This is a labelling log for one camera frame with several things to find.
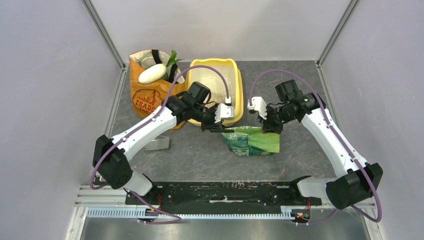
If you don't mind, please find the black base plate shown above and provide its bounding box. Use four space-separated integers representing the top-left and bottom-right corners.
143 181 322 215

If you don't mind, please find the yellow litter box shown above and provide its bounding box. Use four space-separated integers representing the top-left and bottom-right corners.
185 58 244 126

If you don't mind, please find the metal scoop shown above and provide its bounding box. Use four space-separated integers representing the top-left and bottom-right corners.
142 135 170 151

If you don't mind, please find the black bag clip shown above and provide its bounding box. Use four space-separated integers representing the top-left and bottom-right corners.
209 125 234 133

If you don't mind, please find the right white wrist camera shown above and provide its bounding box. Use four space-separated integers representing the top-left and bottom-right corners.
247 96 267 120

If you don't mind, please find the white daikon radish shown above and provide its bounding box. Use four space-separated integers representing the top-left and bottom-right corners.
138 63 167 84

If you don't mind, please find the slotted cable duct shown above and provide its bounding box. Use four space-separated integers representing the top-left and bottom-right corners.
86 207 303 221

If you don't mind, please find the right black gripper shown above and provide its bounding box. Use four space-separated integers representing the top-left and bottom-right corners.
257 104 296 135

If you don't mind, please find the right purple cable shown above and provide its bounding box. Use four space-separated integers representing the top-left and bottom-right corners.
249 69 383 226

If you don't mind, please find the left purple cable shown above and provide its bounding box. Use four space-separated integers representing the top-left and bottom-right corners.
89 65 232 225

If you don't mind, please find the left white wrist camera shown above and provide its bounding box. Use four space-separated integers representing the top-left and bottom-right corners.
214 97 235 123

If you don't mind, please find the orange paper grocery bag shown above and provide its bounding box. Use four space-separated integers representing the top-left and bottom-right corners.
129 49 187 119

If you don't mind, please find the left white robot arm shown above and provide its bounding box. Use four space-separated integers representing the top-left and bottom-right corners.
91 82 234 204

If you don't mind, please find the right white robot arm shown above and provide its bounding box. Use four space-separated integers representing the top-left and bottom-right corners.
249 79 383 210

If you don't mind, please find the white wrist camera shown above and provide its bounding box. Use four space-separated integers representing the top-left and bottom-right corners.
247 96 267 120
214 97 235 123

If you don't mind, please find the green litter bag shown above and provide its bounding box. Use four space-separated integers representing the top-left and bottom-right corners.
222 126 280 156

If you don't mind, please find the purple cable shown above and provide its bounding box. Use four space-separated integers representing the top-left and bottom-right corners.
89 65 232 225
249 69 383 226

